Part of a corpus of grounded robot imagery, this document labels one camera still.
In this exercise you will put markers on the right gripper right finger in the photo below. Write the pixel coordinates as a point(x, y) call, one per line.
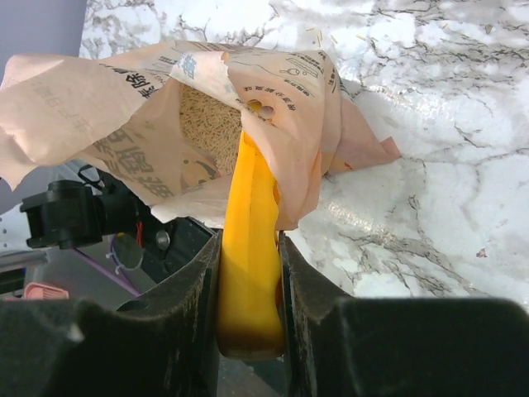
point(339, 345)

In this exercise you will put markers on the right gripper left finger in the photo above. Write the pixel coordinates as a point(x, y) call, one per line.
point(160, 344)

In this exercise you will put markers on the yellow litter scoop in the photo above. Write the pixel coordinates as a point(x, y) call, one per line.
point(248, 321)

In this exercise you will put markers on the pink cat litter bag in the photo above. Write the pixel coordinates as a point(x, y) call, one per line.
point(165, 119)

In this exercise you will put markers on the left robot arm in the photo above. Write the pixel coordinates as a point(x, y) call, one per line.
point(73, 213)

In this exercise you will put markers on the pink dustpan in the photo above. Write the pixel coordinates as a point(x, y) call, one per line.
point(41, 291)

